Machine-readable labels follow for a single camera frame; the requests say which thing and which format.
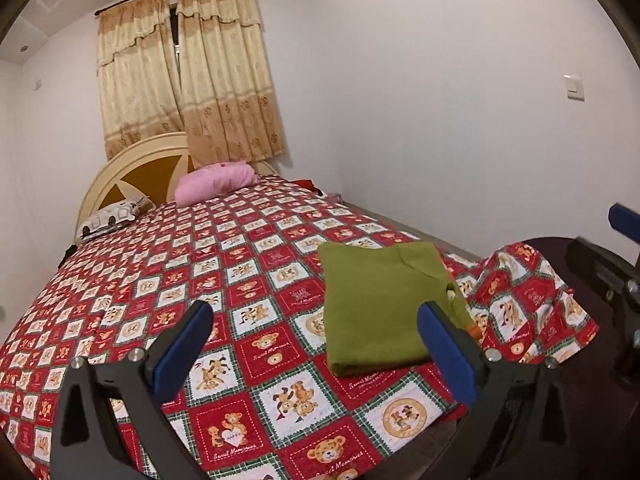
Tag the white wall light switch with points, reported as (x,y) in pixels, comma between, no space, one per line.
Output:
(574,87)

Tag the green sweater with orange stripes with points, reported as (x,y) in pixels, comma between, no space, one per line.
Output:
(380,300)

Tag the red checkered bear print blanket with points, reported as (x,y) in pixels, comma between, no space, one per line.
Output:
(250,280)

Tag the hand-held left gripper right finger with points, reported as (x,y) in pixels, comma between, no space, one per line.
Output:
(450,355)

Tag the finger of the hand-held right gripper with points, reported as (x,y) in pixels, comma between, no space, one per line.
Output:
(626,225)

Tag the pink pillow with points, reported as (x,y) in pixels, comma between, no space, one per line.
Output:
(215,182)

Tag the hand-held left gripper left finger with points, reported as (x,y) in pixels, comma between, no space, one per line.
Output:
(185,340)

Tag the white car print pillow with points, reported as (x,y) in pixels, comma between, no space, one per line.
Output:
(112,215)

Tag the cream wooden headboard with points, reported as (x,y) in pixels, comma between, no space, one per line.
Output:
(145,170)

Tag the beige floral curtain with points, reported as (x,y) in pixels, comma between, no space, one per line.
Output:
(137,80)
(230,75)

